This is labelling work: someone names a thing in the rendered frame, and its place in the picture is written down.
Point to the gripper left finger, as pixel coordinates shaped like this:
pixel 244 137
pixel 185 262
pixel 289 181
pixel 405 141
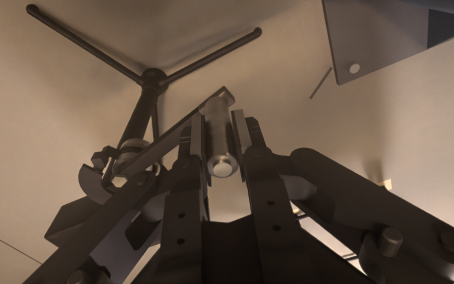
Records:
pixel 181 220

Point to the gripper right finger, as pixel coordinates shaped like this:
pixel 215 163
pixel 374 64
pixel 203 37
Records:
pixel 268 220

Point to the silver clamp collar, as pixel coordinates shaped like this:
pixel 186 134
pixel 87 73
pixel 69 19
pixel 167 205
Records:
pixel 126 151

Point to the dark cam lever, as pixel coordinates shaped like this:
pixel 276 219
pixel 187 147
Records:
pixel 91 185

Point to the dark hexagonal clamp nut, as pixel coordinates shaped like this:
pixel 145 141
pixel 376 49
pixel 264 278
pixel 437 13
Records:
pixel 100 157

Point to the black music stand tripod base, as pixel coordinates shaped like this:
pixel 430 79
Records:
pixel 154 79

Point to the small yellow block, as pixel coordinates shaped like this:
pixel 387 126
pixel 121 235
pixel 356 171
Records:
pixel 385 184

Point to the thin grey rod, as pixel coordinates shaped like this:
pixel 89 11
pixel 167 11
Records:
pixel 321 82

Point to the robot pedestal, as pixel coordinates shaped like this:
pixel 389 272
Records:
pixel 376 35

